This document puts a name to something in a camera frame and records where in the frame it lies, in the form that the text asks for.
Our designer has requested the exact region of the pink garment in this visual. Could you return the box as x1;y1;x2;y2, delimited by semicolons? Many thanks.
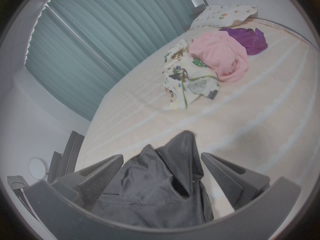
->
189;31;250;82

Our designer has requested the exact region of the bed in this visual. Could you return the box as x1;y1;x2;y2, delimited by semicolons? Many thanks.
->
74;0;320;221

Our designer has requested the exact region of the black T-shirt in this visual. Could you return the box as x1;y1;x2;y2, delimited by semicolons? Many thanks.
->
91;130;215;228

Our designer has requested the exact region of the white printed pillow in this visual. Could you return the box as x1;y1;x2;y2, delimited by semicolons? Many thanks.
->
189;4;258;30

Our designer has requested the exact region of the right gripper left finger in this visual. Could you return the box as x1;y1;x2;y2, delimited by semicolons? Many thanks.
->
51;154;124;211

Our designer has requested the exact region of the grey bedside table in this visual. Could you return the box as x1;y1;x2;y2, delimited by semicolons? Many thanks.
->
185;4;207;32

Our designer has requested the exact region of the white printed garment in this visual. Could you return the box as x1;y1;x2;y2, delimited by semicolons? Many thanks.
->
162;38;221;111

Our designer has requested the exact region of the purple garment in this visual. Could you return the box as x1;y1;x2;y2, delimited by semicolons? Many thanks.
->
219;27;268;56

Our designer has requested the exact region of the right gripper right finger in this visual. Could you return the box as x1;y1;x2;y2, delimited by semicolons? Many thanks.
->
201;152;271;208

